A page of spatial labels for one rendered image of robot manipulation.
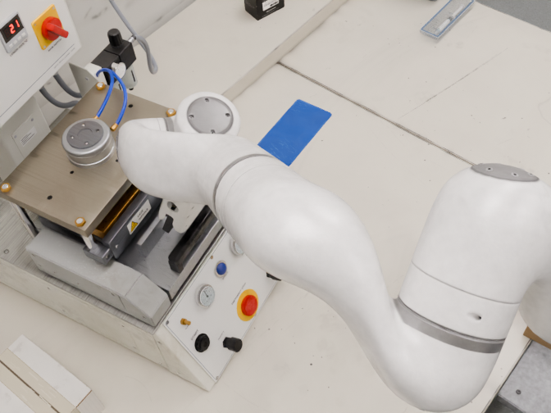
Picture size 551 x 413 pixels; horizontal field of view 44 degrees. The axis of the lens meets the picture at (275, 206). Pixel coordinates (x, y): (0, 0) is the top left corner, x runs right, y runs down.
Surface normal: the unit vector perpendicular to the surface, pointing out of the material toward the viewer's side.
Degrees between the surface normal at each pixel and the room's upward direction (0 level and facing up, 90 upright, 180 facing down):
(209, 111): 20
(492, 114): 0
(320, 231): 15
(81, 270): 0
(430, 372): 40
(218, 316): 65
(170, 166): 54
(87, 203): 0
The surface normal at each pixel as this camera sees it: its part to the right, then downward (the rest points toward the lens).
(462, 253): -0.51, -0.01
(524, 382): -0.06, -0.58
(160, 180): -0.45, 0.37
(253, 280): 0.77, 0.07
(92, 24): 0.77, 0.49
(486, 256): -0.16, 0.14
